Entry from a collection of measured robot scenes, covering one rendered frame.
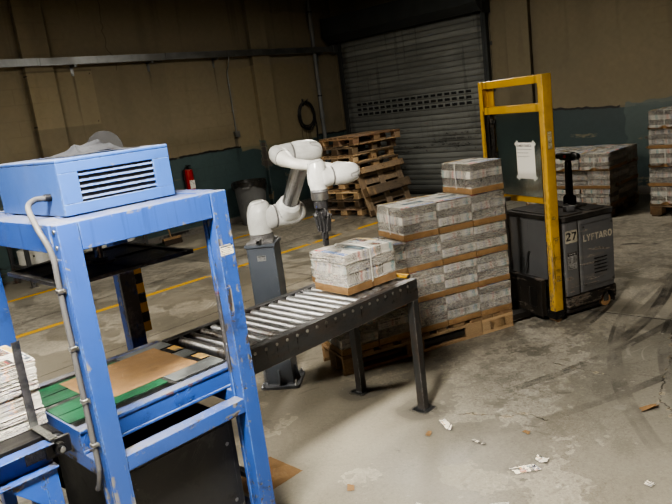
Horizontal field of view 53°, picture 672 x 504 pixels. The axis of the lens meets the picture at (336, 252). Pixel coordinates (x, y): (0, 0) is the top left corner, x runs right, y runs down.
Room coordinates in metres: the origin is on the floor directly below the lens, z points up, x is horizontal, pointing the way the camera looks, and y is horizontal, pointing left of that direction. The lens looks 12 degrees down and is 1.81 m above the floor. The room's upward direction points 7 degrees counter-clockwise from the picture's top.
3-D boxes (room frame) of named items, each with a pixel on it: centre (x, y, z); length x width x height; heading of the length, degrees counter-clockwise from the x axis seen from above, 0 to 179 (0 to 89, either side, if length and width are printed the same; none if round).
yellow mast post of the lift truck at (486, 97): (5.47, -1.35, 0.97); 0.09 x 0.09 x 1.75; 23
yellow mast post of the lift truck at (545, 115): (4.86, -1.61, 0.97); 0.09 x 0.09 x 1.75; 23
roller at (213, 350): (3.00, 0.66, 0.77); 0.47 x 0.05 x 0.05; 44
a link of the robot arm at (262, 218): (4.37, 0.46, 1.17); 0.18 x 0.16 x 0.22; 113
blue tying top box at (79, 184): (2.70, 0.97, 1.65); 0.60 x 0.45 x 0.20; 44
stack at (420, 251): (4.71, -0.41, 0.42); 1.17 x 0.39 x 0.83; 113
